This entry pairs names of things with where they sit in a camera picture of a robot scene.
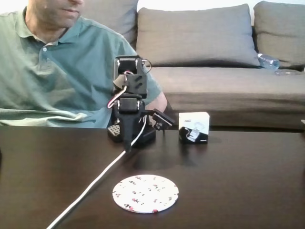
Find white and black servo box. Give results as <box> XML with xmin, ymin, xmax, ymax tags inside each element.
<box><xmin>178</xmin><ymin>112</ymin><xmax>210</xmax><ymax>145</ymax></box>

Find black perforated table clamp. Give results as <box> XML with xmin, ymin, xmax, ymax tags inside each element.
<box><xmin>107</xmin><ymin>123</ymin><xmax>124</xmax><ymax>143</ymax></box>

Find round white floral coaster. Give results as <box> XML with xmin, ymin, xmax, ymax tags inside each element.
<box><xmin>112</xmin><ymin>174</ymin><xmax>180</xmax><ymax>214</ymax></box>

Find person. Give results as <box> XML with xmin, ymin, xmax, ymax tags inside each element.
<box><xmin>0</xmin><ymin>0</ymin><xmax>167</xmax><ymax>128</ymax></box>

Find wide grey sofa cushion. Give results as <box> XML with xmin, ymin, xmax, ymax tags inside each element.
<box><xmin>135</xmin><ymin>3</ymin><xmax>260</xmax><ymax>69</ymax></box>

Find grey sofa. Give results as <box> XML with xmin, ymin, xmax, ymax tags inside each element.
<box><xmin>78</xmin><ymin>0</ymin><xmax>305</xmax><ymax>131</ymax></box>

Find clear plastic water bottle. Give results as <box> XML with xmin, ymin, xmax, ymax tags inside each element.
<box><xmin>257</xmin><ymin>53</ymin><xmax>281</xmax><ymax>70</ymax></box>

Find clear glass dish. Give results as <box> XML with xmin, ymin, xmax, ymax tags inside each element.
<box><xmin>274</xmin><ymin>70</ymin><xmax>302</xmax><ymax>77</ymax></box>

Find red and white servo wires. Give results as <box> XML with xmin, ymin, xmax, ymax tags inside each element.
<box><xmin>107</xmin><ymin>71</ymin><xmax>134</xmax><ymax>109</ymax></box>

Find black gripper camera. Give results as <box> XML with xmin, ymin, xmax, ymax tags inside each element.
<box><xmin>152</xmin><ymin>108</ymin><xmax>176</xmax><ymax>131</ymax></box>

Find white cable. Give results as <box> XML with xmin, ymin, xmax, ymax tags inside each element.
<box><xmin>46</xmin><ymin>114</ymin><xmax>150</xmax><ymax>229</ymax></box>

